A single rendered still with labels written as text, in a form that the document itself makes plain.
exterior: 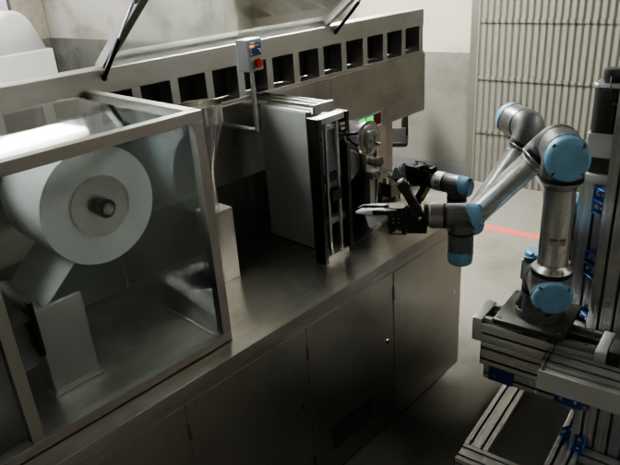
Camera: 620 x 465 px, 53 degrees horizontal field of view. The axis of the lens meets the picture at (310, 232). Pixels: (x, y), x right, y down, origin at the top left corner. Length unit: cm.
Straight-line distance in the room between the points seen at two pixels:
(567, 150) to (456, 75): 391
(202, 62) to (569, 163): 129
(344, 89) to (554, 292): 142
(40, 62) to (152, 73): 631
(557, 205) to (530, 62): 357
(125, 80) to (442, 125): 400
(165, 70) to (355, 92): 104
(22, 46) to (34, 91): 641
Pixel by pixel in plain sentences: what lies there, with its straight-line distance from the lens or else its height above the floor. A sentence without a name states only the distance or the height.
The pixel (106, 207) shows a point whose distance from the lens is 154.
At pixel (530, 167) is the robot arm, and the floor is 133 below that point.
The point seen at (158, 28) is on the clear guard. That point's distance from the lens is 210.
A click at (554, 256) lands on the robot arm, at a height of 111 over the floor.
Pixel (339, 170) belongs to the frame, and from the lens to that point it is 223.
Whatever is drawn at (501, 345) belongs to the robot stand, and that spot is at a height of 69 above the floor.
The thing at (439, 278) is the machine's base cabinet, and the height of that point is 64.
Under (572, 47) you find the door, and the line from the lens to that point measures 525.
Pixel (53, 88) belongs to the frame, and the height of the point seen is 163.
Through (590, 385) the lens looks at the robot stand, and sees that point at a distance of 207.
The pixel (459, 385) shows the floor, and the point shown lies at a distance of 317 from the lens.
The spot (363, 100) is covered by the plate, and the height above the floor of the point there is 130.
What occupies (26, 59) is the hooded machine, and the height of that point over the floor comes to 100.
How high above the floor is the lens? 195
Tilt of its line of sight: 24 degrees down
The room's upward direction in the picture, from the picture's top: 4 degrees counter-clockwise
